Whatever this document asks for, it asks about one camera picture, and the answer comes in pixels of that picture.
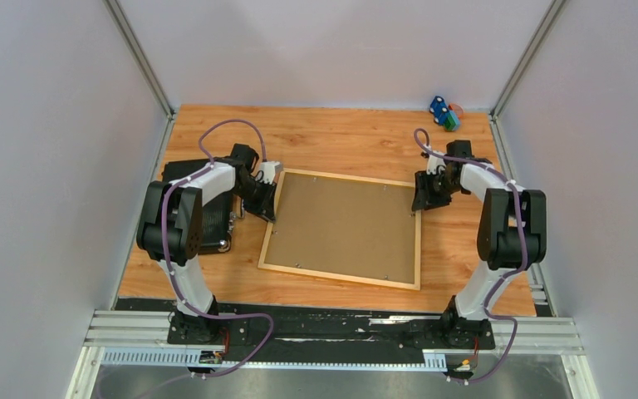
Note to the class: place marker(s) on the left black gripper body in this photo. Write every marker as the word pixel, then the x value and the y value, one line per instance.
pixel 257 195

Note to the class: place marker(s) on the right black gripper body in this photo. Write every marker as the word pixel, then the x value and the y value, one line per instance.
pixel 444 189

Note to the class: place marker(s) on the brown backing board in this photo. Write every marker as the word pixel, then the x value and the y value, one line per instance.
pixel 341 226

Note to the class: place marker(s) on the wooden picture frame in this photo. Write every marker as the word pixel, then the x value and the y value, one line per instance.
pixel 341 278

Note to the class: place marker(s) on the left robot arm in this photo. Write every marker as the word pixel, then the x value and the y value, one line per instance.
pixel 171 230

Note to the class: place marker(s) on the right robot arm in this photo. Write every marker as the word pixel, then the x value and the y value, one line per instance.
pixel 512 233

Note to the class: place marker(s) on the blue green toy blocks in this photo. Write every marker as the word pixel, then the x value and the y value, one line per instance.
pixel 443 114

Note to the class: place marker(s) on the orange round object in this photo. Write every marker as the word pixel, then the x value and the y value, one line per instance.
pixel 456 109

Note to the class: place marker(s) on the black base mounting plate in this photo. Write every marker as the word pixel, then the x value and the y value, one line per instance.
pixel 266 333

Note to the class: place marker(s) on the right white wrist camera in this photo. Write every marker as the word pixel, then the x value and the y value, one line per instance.
pixel 435 161

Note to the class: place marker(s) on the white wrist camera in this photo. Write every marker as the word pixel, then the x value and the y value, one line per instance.
pixel 435 161
pixel 268 172

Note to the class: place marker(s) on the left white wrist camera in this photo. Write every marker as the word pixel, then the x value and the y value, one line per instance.
pixel 268 172

